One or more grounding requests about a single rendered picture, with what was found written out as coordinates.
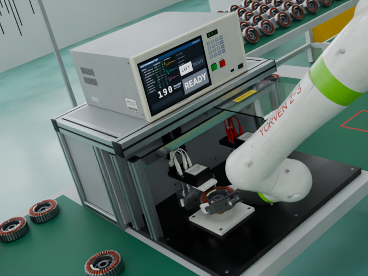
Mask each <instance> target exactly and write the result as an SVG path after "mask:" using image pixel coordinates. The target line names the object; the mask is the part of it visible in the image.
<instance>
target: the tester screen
mask: <svg viewBox="0 0 368 276"><path fill-rule="evenodd" d="M201 56H203V57H204V54H203V49H202V44H201V41H200V38H199V39H197V40H195V41H192V42H190V43H188V44H186V45H184V46H182V47H179V48H177V49H175V50H173V51H171V52H169V53H166V54H164V55H162V56H160V57H158V58H156V59H153V60H151V61H149V62H147V63H145V64H143V65H140V66H139V68H140V71H141V75H142V79H143V83H144V85H145V89H146V93H147V97H148V100H149V105H150V107H151V111H152V114H153V113H155V112H157V111H159V110H161V109H163V108H164V107H166V106H169V105H171V104H172V103H174V102H176V101H178V100H180V99H181V98H183V97H185V96H187V95H189V94H191V93H193V92H195V91H197V90H198V89H200V88H202V87H204V86H206V85H208V84H210V82H208V83H206V84H204V85H203V86H201V87H199V88H197V89H195V90H194V91H192V92H190V93H188V94H185V91H184V88H183V84H182V80H183V79H185V78H187V77H189V76H191V75H193V74H194V73H196V72H198V71H200V70H202V69H204V68H206V64H205V65H203V66H200V67H198V68H196V69H195V70H193V71H191V72H188V73H186V74H184V75H183V76H181V73H180V69H179V67H180V66H182V65H184V64H186V63H188V62H190V61H192V60H194V59H196V58H199V57H201ZM204 62H205V59H204ZM170 85H172V88H173V91H174V92H172V93H171V94H169V95H167V96H165V97H163V98H161V99H158V95H157V92H158V91H160V90H162V89H164V88H166V87H168V86H170ZM179 91H182V95H181V96H179V97H177V98H176V99H174V100H172V101H170V102H168V103H166V104H165V105H162V106H160V107H158V108H156V109H155V110H153V109H152V105H154V104H156V103H157V102H160V101H162V100H164V99H166V98H167V97H169V96H171V95H173V94H175V93H177V92H179Z"/></svg>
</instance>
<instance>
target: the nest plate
mask: <svg viewBox="0 0 368 276"><path fill-rule="evenodd" d="M254 211H255V209H254V208H253V207H251V206H249V205H246V204H244V203H241V202H239V203H236V205H235V206H234V207H233V208H232V209H230V210H228V211H225V212H224V213H223V214H212V215H210V214H209V213H206V214H204V213H203V211H202V209H200V210H198V211H197V212H196V213H194V214H193V215H192V216H190V217H189V220H190V221H192V222H194V223H196V224H198V225H200V226H202V227H204V228H206V229H209V230H211V231H213V232H215V233H217V234H219V235H224V234H225V233H226V232H227V231H229V230H230V229H231V228H233V227H234V226H235V225H237V224H238V223H239V222H240V221H242V220H243V219H245V218H246V217H247V216H249V215H250V214H251V213H252V212H254Z"/></svg>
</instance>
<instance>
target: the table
mask: <svg viewBox="0 0 368 276"><path fill-rule="evenodd" d="M260 1H263V4H261V3H260ZM291 1H293V0H285V2H284V1H283V0H256V1H252V0H243V2H242V4H241V5H242V7H239V6H238V5H236V4H233V5H231V6H230V7H229V8H228V12H229V13H231V12H238V16H239V18H240V17H242V19H243V20H242V21H239V22H240V28H241V27H242V28H241V32H242V33H243V38H244V39H245V41H246V42H247V43H245V44H244V49H245V55H246V57H252V58H257V57H259V56H261V55H263V54H265V53H267V52H269V51H271V50H273V49H274V48H276V47H278V46H280V45H282V44H284V43H286V42H288V41H290V40H292V39H293V38H295V37H297V36H299V35H301V34H303V33H305V36H306V44H305V45H303V46H301V47H299V48H297V49H295V50H294V51H292V52H290V53H288V54H286V55H284V56H283V57H281V58H279V59H277V60H275V64H276V67H277V66H279V65H280V64H282V63H284V62H286V61H288V60H289V59H291V58H293V57H294V56H296V55H298V54H300V53H302V52H303V51H305V50H307V53H308V61H309V62H310V63H315V61H316V58H315V49H314V48H321V43H320V42H314V40H313V31H312V28H314V27H316V26H318V25H320V24H322V23H324V22H326V21H328V20H329V19H331V18H333V17H335V16H337V15H338V14H340V13H342V12H345V11H346V10H348V9H350V8H352V7H354V6H356V5H357V4H358V2H359V1H360V0H318V3H319V4H320V5H321V6H318V4H317V2H316V1H315V0H294V3H292V2H291ZM325 1H326V2H325ZM302 3H303V6H304V9H305V10H306V12H307V13H305V14H304V11H303V9H302V8H301V7H300V6H299V5H300V4H302ZM268 4H271V5H272V7H271V8H270V7H269V6H268ZM279 6H281V9H282V11H280V10H279V9H278V7H279ZM247 7H249V9H250V11H247V10H246V9H245V8H247ZM312 8H313V9H312ZM255 10H257V13H258V14H254V13H253V11H255ZM285 11H289V15H290V17H291V18H292V19H293V20H290V17H289V15H288V14H287V13H286V12H285ZM264 13H267V17H268V18H269V19H271V18H273V17H275V22H276V24H277V25H278V26H279V27H277V28H275V29H274V26H273V23H272V22H271V21H270V20H268V19H264V18H263V17H262V16H261V15H262V14H264ZM247 16H248V17H247ZM280 17H281V18H280ZM249 20H250V24H251V25H252V26H250V24H249V23H248V22H247V21H249ZM255 20H256V21H255ZM284 22H285V23H284ZM256 25H258V29H259V31H260V32H261V34H263V35H261V36H259V33H258V31H257V29H255V28H254V26H256ZM268 29H269V31H268ZM248 32H249V33H248ZM252 37H253V39H252Z"/></svg>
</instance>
